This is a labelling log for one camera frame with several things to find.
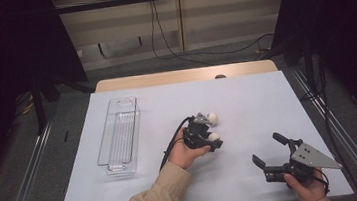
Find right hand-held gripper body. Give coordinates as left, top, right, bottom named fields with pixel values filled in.
left=259, top=134, right=345, bottom=190

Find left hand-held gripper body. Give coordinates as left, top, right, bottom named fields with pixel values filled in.
left=180, top=111, right=219, bottom=152

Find white egg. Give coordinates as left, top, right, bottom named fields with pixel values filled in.
left=206, top=111, right=220, bottom=128
left=207, top=131, right=221, bottom=143

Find clear plastic tray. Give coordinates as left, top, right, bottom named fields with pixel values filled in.
left=90, top=95, right=148, bottom=177

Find person's left hand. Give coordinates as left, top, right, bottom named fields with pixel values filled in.
left=164, top=133, right=214, bottom=172

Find person's right hand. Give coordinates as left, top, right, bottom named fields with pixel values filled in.
left=283, top=166, right=331, bottom=201

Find white table mat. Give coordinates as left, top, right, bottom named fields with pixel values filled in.
left=44, top=64, right=355, bottom=201

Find black curtain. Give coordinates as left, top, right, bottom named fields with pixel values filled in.
left=268, top=0, right=357, bottom=144
left=0, top=0, right=100, bottom=194

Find black stand leg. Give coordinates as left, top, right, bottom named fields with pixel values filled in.
left=29, top=77, right=51, bottom=136

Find right hand-held gripper black cable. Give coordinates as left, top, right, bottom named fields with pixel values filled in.
left=312, top=166, right=331, bottom=198

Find aluminium floor rail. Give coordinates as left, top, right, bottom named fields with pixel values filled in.
left=0, top=102, right=67, bottom=201
left=288, top=61, right=357, bottom=201

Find black floor cable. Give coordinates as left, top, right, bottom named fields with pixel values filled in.
left=296, top=60, right=345, bottom=168

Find black hanging cable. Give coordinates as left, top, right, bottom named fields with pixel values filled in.
left=152, top=0, right=276, bottom=62
left=146, top=0, right=214, bottom=73

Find yellow floor cable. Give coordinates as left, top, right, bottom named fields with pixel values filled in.
left=14, top=91, right=39, bottom=117

